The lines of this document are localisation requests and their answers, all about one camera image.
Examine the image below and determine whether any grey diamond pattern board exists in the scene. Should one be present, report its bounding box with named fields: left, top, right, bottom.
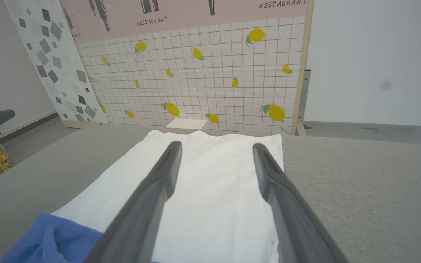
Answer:
left=4, top=0, right=109, bottom=129

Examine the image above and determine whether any lemon tile print wall panel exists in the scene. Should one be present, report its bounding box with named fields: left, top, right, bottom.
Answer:
left=59, top=0, right=314, bottom=136

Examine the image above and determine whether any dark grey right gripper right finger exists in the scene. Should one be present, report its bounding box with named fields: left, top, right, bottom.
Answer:
left=252, top=143, right=348, bottom=263

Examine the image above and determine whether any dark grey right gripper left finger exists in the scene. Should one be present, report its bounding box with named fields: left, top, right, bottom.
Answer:
left=84, top=141, right=183, bottom=263

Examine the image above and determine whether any grey metal panel bracket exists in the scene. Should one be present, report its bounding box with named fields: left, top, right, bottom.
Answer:
left=296, top=69, right=312, bottom=136

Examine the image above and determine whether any blue and white garment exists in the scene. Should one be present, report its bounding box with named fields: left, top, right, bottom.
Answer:
left=0, top=130, right=284, bottom=263

